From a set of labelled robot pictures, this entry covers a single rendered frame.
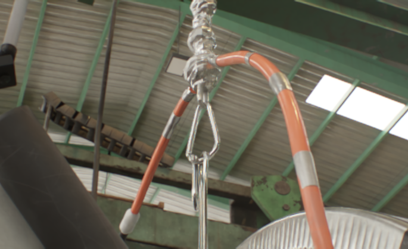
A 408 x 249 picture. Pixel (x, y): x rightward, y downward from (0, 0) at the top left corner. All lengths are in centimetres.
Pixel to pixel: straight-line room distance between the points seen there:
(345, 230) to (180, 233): 107
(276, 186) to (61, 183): 155
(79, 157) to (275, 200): 53
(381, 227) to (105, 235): 33
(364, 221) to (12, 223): 37
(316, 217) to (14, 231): 20
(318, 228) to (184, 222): 128
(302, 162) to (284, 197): 139
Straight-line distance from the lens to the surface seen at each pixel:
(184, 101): 91
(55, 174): 35
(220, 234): 175
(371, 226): 63
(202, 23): 91
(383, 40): 397
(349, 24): 385
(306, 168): 48
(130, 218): 108
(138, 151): 183
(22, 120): 36
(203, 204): 73
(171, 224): 172
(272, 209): 183
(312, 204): 47
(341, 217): 68
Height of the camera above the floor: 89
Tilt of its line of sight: 41 degrees up
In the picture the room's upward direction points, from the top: straight up
